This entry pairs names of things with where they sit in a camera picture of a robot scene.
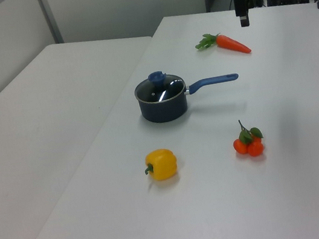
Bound glass lid with blue knob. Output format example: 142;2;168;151
132;67;189;107

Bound orange toy carrot green leaves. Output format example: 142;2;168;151
193;27;253;63

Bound orange toy tangerine bunch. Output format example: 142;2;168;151
228;116;267;161

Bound yellow toy bell pepper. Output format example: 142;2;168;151
140;146;181;184

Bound white side table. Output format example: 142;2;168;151
0;28;185;239

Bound dark blue saucepan blue handle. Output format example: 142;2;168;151
132;63;245;127

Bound grey partition post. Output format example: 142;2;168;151
36;0;65;47

